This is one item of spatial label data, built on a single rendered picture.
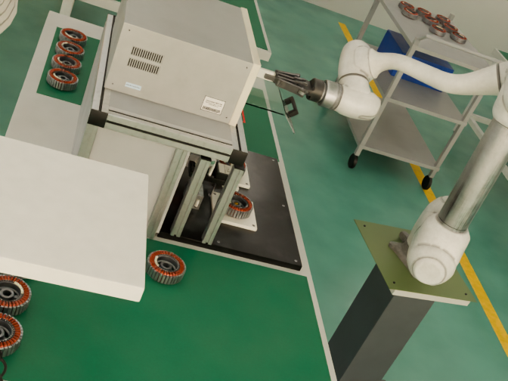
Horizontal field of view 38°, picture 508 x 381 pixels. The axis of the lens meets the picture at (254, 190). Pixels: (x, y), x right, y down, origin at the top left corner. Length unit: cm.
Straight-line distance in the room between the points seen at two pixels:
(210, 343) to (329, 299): 173
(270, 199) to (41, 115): 83
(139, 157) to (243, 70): 37
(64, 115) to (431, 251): 132
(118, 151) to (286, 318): 67
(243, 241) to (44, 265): 111
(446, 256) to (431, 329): 150
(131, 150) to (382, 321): 119
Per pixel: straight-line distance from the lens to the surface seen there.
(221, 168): 233
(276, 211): 254
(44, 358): 179
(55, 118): 264
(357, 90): 248
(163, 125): 203
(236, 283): 219
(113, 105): 204
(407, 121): 553
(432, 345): 377
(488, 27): 855
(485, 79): 240
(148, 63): 207
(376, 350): 288
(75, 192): 150
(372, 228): 277
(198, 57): 206
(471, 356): 388
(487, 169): 231
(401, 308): 275
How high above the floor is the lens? 206
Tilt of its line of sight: 30 degrees down
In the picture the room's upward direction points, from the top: 25 degrees clockwise
